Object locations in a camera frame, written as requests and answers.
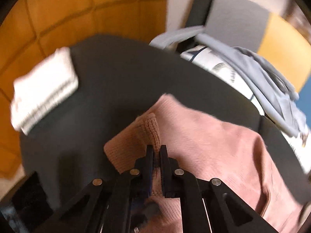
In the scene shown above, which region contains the white folded cloth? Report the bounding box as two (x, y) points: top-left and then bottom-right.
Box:
(10, 47), (79, 136)

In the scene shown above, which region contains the black flat panel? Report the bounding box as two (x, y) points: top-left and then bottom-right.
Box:
(186, 0), (223, 30)

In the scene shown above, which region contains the pink knit sweater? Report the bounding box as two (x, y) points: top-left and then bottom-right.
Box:
(104, 94), (311, 233)

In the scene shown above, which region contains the light blue garment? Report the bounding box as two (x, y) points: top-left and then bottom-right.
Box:
(149, 25), (307, 137)

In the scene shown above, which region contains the dark object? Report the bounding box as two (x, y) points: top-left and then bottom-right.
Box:
(11, 172), (52, 224)

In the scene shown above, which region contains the black leather table mat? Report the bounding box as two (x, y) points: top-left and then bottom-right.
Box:
(19, 34), (311, 214)

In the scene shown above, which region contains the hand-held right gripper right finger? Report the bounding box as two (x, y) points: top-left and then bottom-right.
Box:
(160, 145), (280, 233)

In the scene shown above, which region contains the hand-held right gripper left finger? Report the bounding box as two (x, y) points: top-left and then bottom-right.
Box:
(33, 145), (155, 233)

